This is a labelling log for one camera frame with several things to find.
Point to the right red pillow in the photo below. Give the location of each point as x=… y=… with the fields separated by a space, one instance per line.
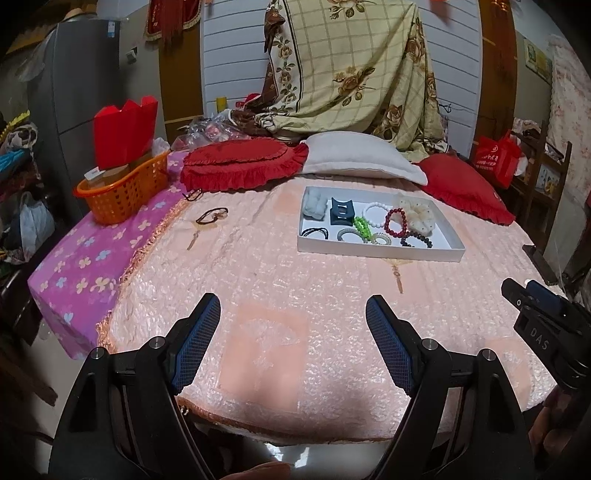
x=457 y=184

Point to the clear plastic bags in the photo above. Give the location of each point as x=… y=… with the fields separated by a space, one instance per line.
x=204 y=131

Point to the white shallow cardboard tray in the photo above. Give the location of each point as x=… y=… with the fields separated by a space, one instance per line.
x=379 y=230

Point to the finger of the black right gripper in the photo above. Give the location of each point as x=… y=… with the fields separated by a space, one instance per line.
x=546 y=301
x=517 y=295

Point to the red box in basket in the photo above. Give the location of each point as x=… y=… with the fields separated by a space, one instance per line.
x=121 y=136

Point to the orange plastic basket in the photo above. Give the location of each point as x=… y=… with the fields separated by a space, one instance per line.
x=118 y=201

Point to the small black hair clip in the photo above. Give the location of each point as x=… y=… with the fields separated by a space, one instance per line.
x=193 y=195

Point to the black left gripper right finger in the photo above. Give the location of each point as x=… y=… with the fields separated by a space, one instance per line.
x=414 y=363

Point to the grey refrigerator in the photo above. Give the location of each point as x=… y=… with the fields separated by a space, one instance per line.
x=79 y=77

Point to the white pillow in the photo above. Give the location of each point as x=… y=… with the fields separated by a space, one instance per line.
x=358 y=155

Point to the red shopping bag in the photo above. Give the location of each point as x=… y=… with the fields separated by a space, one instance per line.
x=497 y=160

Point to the wooden chair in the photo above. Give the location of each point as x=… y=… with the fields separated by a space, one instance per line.
x=540 y=187

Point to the floral beige quilt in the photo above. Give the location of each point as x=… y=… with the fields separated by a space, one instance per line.
x=360 y=66

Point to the purple floral bed sheet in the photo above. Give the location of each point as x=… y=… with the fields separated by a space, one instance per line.
x=76 y=285

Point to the pink quilted bedspread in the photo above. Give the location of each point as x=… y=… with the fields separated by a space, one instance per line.
x=293 y=358

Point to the grey fluffy scrunchie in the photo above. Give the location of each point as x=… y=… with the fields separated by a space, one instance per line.
x=314 y=205

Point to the blue plastic hair claw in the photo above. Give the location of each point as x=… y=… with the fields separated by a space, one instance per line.
x=342 y=213

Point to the right hand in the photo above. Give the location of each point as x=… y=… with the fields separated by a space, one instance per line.
x=562 y=427

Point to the cream dotted tulle scrunchie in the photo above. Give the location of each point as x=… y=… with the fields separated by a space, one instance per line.
x=420 y=217

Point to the left hand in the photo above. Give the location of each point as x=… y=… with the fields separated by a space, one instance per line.
x=266 y=471

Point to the left red ruffled pillow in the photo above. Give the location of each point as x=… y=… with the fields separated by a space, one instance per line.
x=236 y=165

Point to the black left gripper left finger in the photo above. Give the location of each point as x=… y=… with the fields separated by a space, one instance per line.
x=181 y=351

